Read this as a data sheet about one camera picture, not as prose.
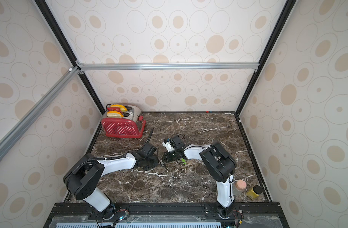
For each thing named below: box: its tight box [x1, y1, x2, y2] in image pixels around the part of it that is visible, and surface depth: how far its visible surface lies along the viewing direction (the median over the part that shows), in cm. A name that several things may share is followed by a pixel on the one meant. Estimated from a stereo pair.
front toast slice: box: [106, 110, 125, 118], surface depth 94 cm
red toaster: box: [101, 103, 147, 139], surface depth 97 cm
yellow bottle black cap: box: [246, 185, 263, 200], surface depth 75 cm
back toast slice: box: [110, 104, 128, 113], surface depth 96 cm
